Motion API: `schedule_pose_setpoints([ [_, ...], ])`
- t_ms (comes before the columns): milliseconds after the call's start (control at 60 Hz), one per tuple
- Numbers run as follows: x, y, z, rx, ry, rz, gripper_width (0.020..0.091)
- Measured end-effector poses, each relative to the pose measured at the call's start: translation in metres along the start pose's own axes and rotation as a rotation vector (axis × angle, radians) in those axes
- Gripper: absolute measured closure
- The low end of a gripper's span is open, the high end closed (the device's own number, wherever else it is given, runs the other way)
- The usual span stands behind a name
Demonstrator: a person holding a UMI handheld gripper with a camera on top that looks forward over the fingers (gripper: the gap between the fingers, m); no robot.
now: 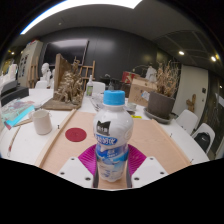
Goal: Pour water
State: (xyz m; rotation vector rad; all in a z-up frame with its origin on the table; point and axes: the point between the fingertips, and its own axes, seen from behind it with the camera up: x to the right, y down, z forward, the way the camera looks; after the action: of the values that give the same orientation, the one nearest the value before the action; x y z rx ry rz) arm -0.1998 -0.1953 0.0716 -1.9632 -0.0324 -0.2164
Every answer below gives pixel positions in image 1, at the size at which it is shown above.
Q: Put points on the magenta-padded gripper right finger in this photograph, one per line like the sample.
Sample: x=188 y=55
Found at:
x=148 y=170

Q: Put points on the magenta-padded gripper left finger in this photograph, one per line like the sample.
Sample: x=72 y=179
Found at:
x=75 y=170

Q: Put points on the white blue-capped drink bottle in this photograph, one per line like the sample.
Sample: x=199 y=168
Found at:
x=112 y=133

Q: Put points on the flat round red coaster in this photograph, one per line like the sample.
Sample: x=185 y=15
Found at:
x=76 y=134

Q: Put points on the dark round plant saucer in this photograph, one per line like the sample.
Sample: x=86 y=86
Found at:
x=154 y=117

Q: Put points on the small yellow tag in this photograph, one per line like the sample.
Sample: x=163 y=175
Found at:
x=136 y=117

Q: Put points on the white ceramic mug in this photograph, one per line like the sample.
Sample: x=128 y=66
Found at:
x=41 y=122

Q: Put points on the black backpack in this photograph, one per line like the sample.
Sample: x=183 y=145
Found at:
x=202 y=141

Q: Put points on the small white cup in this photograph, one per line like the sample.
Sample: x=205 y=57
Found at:
x=131 y=106

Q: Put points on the red pencil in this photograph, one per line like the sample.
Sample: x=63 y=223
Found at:
x=13 y=141

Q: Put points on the open grey newspaper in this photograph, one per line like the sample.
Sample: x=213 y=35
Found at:
x=96 y=102

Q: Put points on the wooden figure carving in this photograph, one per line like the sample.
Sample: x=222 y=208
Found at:
x=191 y=104

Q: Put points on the brown cardboard box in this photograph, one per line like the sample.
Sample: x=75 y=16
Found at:
x=140 y=91

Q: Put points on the golden rock sculpture on board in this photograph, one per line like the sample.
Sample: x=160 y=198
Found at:
x=68 y=90

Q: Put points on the colourful purple blue book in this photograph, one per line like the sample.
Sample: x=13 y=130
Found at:
x=15 y=112

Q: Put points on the grey spray bottle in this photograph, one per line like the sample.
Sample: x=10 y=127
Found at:
x=111 y=86

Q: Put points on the red box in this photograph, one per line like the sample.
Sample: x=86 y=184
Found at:
x=128 y=76

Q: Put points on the white plaster statue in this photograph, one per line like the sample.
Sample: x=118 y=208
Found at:
x=151 y=73

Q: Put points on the stack of black boxes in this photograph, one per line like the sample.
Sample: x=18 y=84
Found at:
x=13 y=93

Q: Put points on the wooden easel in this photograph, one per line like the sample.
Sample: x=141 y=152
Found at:
x=88 y=70
x=32 y=76

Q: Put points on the white plaster bust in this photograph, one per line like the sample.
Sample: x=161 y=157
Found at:
x=45 y=71

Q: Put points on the white tall cabinet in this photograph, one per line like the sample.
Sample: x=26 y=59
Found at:
x=28 y=61

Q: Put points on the round ceiling spotlight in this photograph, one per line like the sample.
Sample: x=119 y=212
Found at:
x=181 y=52
x=213 y=58

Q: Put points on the long bright ceiling light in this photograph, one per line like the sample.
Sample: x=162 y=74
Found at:
x=83 y=8

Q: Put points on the black wall screen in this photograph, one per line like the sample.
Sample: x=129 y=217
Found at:
x=66 y=50

